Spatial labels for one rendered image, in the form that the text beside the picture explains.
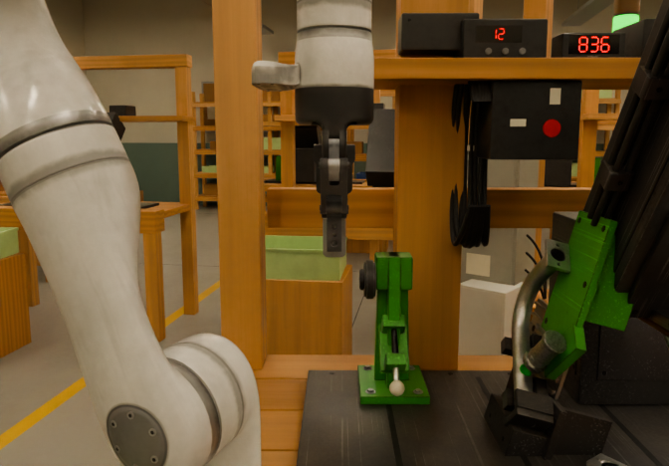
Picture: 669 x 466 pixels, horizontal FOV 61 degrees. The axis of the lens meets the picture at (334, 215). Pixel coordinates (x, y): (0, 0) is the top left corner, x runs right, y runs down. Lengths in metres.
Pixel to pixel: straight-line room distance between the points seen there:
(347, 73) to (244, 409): 0.30
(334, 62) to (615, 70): 0.77
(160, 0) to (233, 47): 11.15
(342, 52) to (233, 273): 0.82
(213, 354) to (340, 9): 0.31
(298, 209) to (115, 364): 0.92
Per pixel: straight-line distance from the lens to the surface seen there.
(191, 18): 12.06
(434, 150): 1.23
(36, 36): 0.54
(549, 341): 0.95
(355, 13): 0.54
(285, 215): 1.32
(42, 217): 0.46
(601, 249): 0.94
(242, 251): 1.25
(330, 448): 0.99
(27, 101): 0.47
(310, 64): 0.53
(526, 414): 0.98
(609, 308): 0.98
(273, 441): 1.05
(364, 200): 1.31
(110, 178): 0.46
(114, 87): 12.62
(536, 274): 1.04
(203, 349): 0.47
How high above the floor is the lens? 1.40
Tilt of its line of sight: 8 degrees down
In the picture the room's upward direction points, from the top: straight up
